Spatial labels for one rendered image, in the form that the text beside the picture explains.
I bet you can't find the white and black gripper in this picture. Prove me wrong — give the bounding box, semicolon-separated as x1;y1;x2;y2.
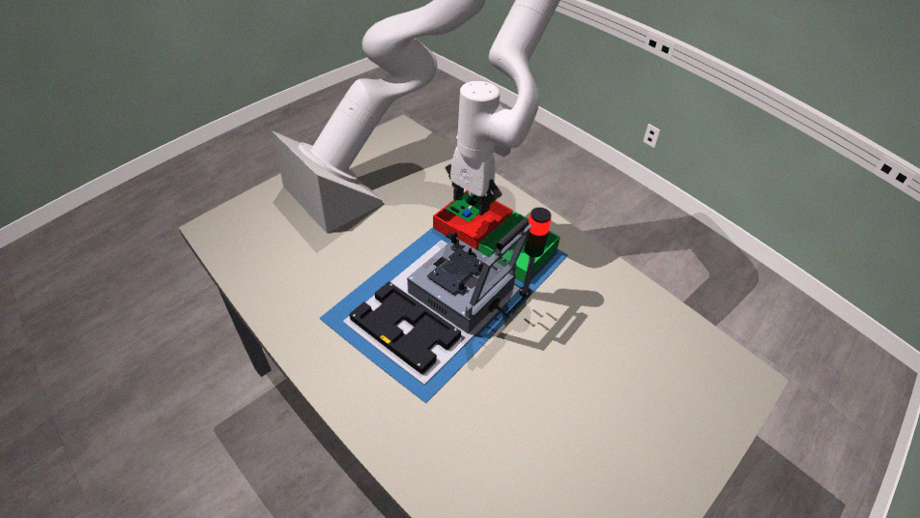
446;147;503;216

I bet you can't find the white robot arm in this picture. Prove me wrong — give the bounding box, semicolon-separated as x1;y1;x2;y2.
299;0;560;182

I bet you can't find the green bin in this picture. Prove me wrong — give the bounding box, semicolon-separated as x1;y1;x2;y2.
478;212;561;283

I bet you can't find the red bin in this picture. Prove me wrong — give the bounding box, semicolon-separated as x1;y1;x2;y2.
433;200;513;250

